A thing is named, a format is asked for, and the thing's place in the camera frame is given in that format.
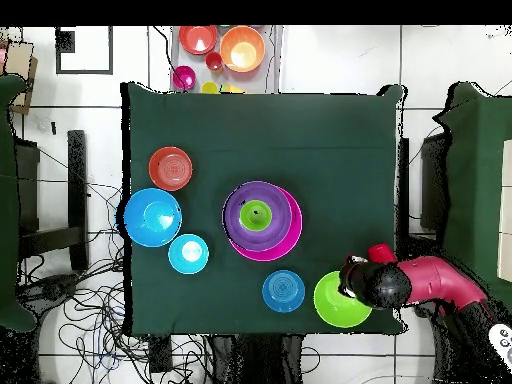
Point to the green cup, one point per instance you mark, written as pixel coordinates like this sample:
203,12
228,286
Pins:
256,222

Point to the purple bowl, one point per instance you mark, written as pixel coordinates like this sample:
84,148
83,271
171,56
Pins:
240,236

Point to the large pink bowl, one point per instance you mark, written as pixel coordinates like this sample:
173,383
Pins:
295,240

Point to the lime green bowl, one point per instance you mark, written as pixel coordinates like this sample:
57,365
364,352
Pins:
332,312

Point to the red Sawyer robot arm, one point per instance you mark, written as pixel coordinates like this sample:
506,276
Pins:
436,280

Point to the small cyan ribbed bowl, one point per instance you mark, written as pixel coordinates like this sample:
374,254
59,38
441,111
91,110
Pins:
188,254

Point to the blue straight-sided bowl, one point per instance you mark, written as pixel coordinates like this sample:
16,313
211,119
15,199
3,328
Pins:
283,291

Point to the dark green table cloth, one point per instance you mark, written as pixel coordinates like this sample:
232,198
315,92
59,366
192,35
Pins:
260,120
8,200
476,180

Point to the large blue bowl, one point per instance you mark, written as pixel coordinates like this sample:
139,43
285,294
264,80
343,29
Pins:
152,218

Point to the red ribbed cup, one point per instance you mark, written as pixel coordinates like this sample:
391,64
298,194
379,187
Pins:
382,252

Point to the yellow cup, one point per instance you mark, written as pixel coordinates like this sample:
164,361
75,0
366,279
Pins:
209,88

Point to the grey tray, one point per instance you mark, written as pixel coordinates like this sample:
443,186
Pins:
272,80

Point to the magenta cup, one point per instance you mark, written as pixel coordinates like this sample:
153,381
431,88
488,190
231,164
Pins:
184,78

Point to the small red cup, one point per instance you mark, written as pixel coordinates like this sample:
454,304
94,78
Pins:
214,60

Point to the light orange bowl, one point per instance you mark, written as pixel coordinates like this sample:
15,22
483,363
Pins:
242,50

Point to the red-orange bowl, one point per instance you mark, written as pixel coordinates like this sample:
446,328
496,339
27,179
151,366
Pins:
198,39

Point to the cardboard box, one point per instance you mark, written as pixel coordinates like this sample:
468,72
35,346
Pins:
20,64

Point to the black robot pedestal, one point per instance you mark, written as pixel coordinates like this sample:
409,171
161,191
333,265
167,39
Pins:
260,360

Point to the black bench frame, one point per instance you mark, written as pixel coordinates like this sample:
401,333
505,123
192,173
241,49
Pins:
76,180

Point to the black square frame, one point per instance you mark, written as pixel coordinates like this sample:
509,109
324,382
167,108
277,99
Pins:
84,72

